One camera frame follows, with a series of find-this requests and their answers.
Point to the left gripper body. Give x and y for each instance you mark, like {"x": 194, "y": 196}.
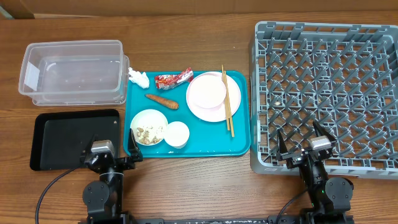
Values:
{"x": 122, "y": 164}

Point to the orange carrot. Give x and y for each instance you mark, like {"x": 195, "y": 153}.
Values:
{"x": 173, "y": 105}

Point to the grey dishwasher rack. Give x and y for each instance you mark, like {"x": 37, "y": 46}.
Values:
{"x": 343, "y": 76}

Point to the wooden chopstick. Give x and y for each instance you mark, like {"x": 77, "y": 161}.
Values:
{"x": 224, "y": 79}
{"x": 230, "y": 118}

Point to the clear plastic bin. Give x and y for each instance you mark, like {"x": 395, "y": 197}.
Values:
{"x": 81, "y": 72}

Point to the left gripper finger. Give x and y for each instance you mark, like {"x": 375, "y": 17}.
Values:
{"x": 87, "y": 149}
{"x": 133, "y": 148}

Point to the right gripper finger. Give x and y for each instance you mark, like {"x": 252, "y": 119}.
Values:
{"x": 321, "y": 131}
{"x": 281, "y": 147}

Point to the small white cup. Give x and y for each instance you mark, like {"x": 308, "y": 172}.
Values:
{"x": 176, "y": 134}

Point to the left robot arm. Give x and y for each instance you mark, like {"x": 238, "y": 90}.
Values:
{"x": 104, "y": 197}

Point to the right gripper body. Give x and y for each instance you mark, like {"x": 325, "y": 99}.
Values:
{"x": 294, "y": 160}

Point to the white tissue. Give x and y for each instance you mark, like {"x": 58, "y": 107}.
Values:
{"x": 141, "y": 79}

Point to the white bowl with food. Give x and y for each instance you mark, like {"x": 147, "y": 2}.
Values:
{"x": 148, "y": 117}

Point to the black tray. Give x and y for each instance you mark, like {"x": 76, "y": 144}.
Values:
{"x": 60, "y": 138}

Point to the large pink plate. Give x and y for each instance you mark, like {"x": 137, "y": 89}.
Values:
{"x": 216, "y": 114}

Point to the red snack wrapper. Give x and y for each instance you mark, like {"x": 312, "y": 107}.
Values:
{"x": 167, "y": 82}

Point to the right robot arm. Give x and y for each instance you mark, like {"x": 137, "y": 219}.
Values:
{"x": 330, "y": 197}

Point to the teal serving tray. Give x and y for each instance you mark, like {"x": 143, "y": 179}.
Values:
{"x": 207, "y": 139}

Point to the rice and peanut shells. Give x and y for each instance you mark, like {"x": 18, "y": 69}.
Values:
{"x": 149, "y": 135}

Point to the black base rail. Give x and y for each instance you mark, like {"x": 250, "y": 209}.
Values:
{"x": 214, "y": 221}

